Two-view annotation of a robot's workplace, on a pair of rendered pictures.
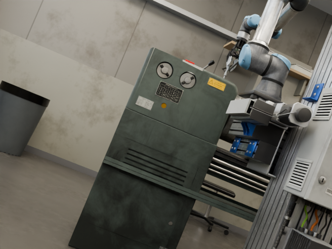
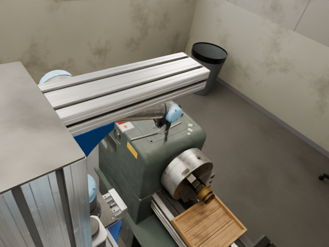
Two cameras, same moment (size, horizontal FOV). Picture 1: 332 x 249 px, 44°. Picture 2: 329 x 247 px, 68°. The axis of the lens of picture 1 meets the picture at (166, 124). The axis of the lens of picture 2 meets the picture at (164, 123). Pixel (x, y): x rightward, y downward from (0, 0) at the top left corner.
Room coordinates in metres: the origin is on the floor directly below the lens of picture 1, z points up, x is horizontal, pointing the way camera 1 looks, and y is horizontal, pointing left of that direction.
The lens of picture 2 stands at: (1.97, -1.01, 2.27)
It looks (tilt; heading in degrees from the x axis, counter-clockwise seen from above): 41 degrees down; 51
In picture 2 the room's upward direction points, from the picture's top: 13 degrees clockwise
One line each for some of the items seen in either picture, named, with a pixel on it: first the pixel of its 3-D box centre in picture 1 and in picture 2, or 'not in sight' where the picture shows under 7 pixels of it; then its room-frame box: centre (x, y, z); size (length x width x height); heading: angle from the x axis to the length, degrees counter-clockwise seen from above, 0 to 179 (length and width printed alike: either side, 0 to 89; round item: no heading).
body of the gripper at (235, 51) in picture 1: (238, 48); (162, 113); (2.56, -0.24, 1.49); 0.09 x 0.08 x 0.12; 6
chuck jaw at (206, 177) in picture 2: not in sight; (207, 177); (2.83, -0.47, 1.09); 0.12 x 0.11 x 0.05; 6
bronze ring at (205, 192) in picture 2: not in sight; (204, 193); (2.75, -0.56, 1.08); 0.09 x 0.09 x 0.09; 6
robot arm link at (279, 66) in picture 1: (276, 69); (81, 191); (2.09, -0.42, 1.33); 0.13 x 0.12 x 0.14; 96
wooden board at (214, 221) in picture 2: not in sight; (209, 226); (2.76, -0.67, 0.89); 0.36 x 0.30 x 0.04; 6
